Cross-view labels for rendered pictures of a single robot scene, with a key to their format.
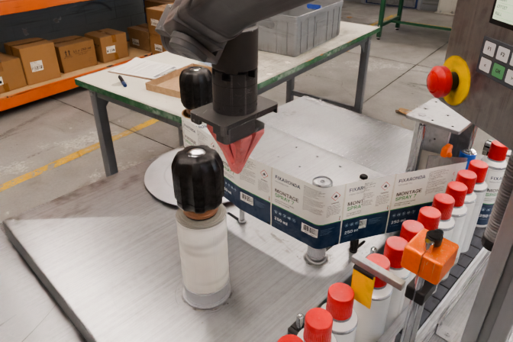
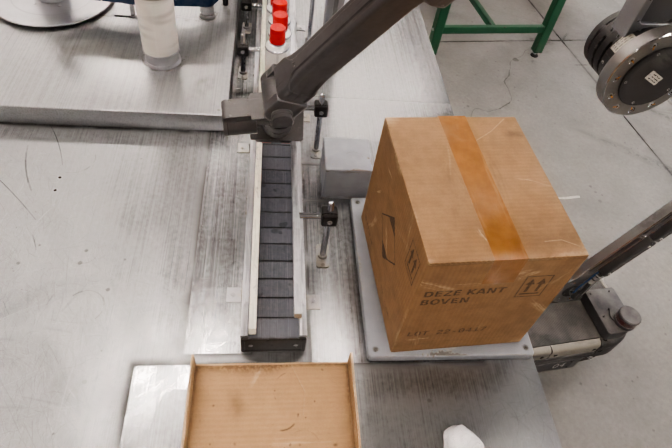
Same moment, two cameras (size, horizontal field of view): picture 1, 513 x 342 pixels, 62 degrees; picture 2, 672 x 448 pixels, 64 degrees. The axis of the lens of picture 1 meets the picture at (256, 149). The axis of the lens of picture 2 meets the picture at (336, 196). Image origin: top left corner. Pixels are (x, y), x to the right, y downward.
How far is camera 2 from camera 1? 0.86 m
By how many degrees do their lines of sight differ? 47
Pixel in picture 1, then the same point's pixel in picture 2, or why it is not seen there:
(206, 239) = (169, 6)
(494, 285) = not seen: outside the picture
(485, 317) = not seen: outside the picture
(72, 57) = not seen: outside the picture
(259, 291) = (194, 46)
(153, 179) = (13, 15)
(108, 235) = (37, 66)
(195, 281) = (165, 46)
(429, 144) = not seen: outside the picture
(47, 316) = (56, 133)
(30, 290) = (13, 131)
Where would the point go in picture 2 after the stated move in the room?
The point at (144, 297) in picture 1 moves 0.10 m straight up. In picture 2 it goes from (126, 81) to (118, 44)
